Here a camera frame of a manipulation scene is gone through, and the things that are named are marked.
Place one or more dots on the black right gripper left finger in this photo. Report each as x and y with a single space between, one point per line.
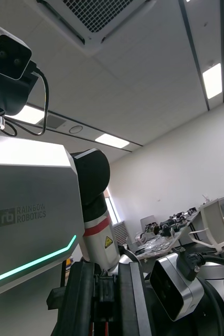
77 302

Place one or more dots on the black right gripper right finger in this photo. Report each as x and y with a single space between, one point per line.
131 302

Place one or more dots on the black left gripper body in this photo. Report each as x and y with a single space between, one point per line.
159 323

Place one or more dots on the silver and black left arm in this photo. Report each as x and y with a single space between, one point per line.
96 178

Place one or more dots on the desk with robot parts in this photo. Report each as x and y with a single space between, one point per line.
156 244

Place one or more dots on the white radiator grille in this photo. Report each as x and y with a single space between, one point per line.
121 232

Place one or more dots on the window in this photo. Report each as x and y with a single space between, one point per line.
111 207

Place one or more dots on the pale grey robot torso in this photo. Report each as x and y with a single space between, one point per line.
25 197

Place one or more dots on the white chair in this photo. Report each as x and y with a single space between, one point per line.
214 218

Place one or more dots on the ceiling light panel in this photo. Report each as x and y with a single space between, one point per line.
112 141
27 114
212 81

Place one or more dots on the round ceiling sensor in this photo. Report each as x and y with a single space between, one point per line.
75 129

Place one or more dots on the white ceiling air conditioner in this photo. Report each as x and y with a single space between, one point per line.
98 15

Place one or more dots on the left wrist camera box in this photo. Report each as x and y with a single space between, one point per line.
169 288

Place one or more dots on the black robot head mount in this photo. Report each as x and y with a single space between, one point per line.
6 94

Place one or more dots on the robot head camera box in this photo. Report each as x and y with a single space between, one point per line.
9 56

